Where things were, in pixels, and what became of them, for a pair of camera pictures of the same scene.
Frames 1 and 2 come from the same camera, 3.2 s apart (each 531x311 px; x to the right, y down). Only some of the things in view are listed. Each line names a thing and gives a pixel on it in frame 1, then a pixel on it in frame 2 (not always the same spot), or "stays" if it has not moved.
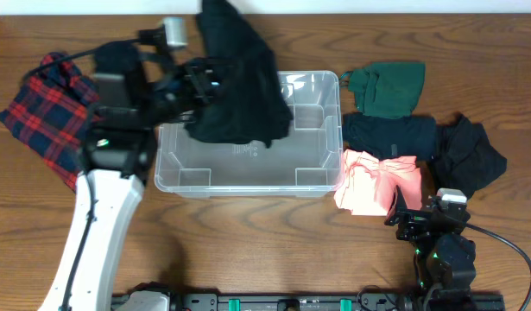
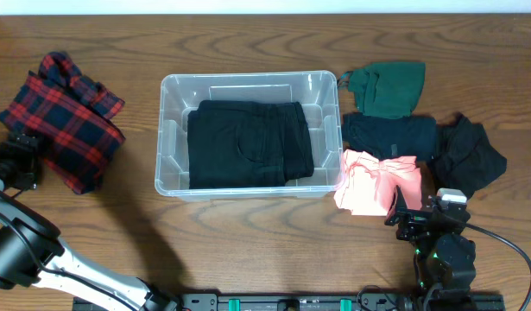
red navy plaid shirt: x=51 y=111 stays
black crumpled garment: x=464 y=158 stays
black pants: x=250 y=105 to x=235 y=144
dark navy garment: x=404 y=136 stays
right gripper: x=415 y=219 stays
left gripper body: x=167 y=102 to x=14 y=161
